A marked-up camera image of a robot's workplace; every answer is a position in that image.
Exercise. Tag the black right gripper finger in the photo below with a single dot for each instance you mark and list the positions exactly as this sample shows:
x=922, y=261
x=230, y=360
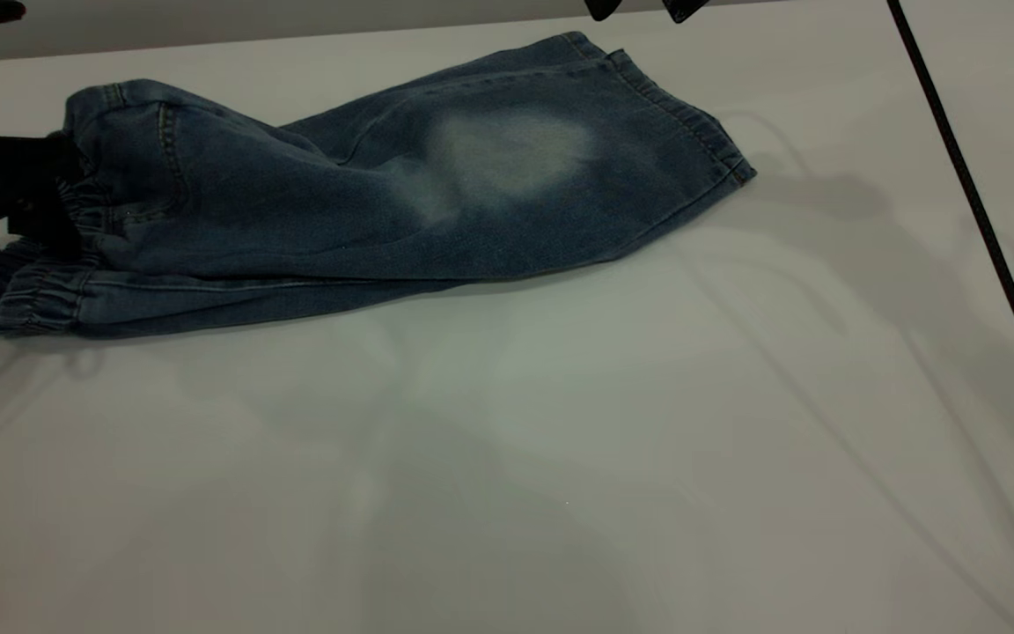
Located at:
x=681, y=9
x=602, y=7

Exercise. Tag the blue denim shorts with print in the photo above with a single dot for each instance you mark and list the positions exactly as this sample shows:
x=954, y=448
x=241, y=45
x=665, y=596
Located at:
x=472, y=202

